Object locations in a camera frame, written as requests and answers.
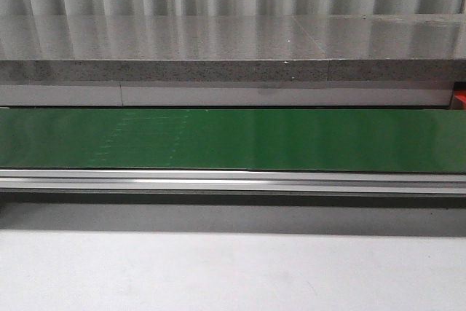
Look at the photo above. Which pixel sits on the green conveyor belt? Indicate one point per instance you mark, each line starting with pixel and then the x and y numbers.
pixel 357 140

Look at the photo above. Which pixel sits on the grey stone counter slab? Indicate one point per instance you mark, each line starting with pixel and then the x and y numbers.
pixel 375 61

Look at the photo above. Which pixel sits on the red box at right edge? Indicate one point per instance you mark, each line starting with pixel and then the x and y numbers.
pixel 458 101

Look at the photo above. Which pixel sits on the aluminium conveyor side rail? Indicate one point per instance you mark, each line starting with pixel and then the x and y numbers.
pixel 234 181

